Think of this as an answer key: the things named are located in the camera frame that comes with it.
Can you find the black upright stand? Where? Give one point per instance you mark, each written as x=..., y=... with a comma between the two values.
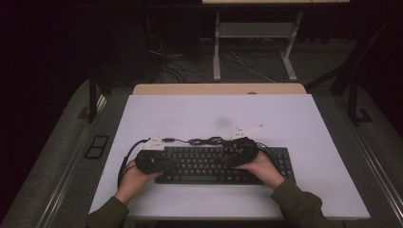
x=353, y=101
x=92, y=101

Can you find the metal floor rail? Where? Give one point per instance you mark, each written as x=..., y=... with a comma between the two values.
x=68, y=180
x=374, y=164

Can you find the grey metal frame table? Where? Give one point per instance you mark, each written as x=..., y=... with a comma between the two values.
x=253, y=30

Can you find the black floor socket frame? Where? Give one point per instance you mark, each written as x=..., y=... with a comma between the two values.
x=96, y=147

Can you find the person's left hand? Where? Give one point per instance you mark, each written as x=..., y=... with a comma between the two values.
x=133, y=183

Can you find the person's right hand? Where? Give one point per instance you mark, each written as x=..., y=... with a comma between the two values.
x=264, y=169

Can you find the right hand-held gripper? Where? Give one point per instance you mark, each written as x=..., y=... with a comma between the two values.
x=244, y=152

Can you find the black slanted stand legs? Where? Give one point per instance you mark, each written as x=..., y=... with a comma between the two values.
x=345, y=76

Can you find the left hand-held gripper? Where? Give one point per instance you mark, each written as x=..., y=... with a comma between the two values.
x=152, y=158

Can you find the black computer keyboard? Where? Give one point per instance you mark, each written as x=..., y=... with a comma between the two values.
x=196, y=172

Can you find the white foam board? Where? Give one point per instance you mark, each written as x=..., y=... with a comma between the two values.
x=221, y=107

